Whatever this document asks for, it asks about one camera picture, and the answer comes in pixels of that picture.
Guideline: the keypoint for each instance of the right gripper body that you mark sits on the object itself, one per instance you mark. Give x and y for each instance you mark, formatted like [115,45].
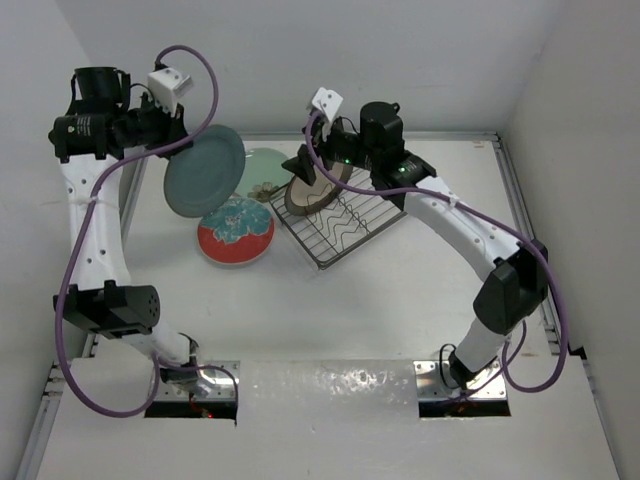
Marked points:
[344,146]

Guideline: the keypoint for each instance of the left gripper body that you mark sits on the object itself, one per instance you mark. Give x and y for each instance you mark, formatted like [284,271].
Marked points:
[152,126]

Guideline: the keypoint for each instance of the grey rim cream plate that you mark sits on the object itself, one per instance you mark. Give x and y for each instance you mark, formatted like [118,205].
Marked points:
[301,199]

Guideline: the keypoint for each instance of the dark wire dish rack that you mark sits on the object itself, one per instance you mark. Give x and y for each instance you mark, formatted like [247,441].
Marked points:
[344,225]

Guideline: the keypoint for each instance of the teal blue plate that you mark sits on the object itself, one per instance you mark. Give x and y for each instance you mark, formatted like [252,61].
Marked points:
[200,179]

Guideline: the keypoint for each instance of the red teal floral plate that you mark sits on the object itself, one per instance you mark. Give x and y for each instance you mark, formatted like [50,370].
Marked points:
[237,233]

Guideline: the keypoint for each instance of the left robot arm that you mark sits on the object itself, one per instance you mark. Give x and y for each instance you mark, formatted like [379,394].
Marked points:
[101,297]

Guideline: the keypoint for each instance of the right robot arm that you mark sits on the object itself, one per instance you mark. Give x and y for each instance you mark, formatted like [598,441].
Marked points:
[510,267]

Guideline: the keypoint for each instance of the light green floral plate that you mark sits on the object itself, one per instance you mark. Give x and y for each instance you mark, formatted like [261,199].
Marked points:
[263,174]

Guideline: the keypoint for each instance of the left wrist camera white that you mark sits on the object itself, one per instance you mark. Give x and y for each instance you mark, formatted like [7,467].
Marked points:
[167,86]

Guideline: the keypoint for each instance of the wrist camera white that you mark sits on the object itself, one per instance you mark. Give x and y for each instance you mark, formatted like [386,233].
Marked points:
[328,102]
[167,86]

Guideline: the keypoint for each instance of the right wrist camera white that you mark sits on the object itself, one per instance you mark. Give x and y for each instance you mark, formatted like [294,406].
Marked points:
[328,102]

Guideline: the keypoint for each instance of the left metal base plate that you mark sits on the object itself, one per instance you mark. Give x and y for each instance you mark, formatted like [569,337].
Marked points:
[206,382]

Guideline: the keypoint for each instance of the metal base plate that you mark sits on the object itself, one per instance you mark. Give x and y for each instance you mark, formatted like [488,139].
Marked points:
[434,385]
[206,382]

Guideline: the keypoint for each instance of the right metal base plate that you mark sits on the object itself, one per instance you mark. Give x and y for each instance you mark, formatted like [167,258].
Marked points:
[434,385]

